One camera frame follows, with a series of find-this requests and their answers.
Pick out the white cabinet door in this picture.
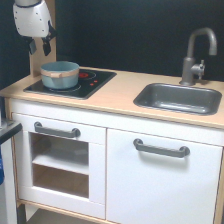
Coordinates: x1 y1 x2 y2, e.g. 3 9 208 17
106 130 221 224

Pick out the black toy stovetop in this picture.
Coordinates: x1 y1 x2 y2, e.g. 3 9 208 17
24 69 116 99

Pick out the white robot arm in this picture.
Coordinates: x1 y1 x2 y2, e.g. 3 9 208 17
13 0 56 56

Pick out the teal pot with wooden rim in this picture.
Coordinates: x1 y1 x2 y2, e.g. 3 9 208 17
41 61 80 89

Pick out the grey cabinet door handle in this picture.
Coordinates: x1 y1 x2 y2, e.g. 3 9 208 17
133 139 190 158

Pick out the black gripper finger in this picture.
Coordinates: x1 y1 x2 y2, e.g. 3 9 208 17
43 39 51 56
28 38 37 55

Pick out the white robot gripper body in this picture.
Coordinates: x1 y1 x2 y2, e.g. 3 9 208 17
13 0 56 41

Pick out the wooden toy kitchen frame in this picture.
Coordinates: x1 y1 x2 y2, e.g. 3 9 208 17
0 0 224 224

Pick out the grey oven door handle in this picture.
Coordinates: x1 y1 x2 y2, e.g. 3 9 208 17
34 122 81 138

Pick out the grey sink basin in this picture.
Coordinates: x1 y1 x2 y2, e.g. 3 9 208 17
134 83 222 115

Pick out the grey metal faucet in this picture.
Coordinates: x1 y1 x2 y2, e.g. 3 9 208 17
179 27 218 87

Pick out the white oven door with window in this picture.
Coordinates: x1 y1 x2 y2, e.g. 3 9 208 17
13 113 106 219

